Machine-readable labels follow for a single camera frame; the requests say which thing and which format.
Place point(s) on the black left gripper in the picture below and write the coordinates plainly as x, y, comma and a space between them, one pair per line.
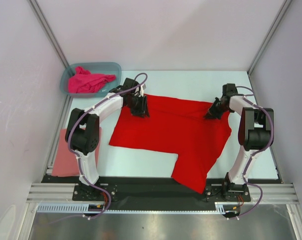
143, 111

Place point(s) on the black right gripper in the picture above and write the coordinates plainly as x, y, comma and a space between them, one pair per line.
211, 113

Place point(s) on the red t-shirt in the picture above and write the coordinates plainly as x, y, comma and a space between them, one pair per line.
176, 126

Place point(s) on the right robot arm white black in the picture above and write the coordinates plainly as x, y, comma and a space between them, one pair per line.
255, 134

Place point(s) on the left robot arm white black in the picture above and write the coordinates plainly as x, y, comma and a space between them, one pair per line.
83, 129

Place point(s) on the teal plastic basin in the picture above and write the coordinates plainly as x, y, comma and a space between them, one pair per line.
93, 67

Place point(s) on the magenta crumpled t-shirt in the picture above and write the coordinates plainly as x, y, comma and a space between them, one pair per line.
84, 82

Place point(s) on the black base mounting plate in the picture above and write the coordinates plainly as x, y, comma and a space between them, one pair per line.
161, 194

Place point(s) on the folded pink t-shirt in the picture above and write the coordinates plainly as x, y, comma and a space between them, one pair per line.
65, 164

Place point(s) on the aluminium frame rail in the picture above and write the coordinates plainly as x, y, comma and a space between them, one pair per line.
50, 193

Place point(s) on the white slotted cable duct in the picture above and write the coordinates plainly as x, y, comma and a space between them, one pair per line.
76, 208

